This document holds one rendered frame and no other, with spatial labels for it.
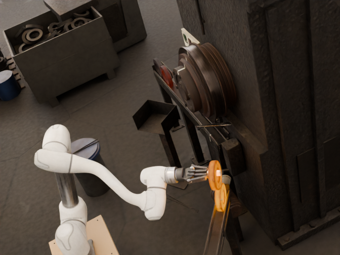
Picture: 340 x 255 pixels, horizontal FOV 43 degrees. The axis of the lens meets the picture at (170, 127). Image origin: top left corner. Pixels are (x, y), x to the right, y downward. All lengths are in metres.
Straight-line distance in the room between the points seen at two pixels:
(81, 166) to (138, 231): 1.19
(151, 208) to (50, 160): 0.57
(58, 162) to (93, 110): 2.47
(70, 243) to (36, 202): 1.41
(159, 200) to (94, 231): 0.74
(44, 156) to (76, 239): 0.61
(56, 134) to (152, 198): 0.61
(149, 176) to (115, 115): 2.19
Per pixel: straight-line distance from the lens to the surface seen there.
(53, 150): 2.27
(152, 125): 3.16
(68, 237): 2.60
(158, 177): 2.30
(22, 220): 3.90
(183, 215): 3.29
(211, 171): 2.20
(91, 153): 3.43
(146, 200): 2.27
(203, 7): 2.35
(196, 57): 2.34
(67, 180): 2.54
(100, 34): 4.80
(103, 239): 2.83
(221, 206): 2.34
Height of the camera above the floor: 2.53
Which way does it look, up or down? 39 degrees down
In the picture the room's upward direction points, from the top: 19 degrees counter-clockwise
